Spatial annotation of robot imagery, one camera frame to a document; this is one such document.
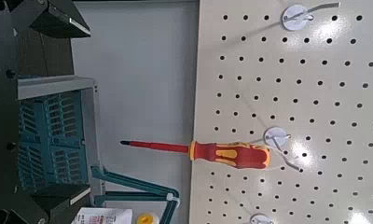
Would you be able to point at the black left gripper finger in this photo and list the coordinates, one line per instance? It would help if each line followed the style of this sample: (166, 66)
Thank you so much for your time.
(62, 23)
(62, 197)

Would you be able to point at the grey teal plastic crate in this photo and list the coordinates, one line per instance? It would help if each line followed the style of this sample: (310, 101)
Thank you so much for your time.
(51, 86)

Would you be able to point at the red yellow screwdriver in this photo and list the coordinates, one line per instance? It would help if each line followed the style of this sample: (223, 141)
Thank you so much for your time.
(237, 154)

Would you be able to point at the white red packaging card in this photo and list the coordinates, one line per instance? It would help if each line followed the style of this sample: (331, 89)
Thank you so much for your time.
(103, 216)

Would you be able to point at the teal pegboard stand frame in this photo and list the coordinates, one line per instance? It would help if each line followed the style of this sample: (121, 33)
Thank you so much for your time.
(128, 182)

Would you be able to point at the white pegboard hook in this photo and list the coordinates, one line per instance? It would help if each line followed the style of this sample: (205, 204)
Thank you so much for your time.
(295, 20)
(260, 219)
(274, 135)

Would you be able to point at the cream perforated pegboard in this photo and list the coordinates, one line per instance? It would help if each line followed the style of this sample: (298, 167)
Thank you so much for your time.
(330, 93)

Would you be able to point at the white backing panel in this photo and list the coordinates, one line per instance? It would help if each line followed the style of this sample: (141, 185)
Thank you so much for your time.
(144, 77)

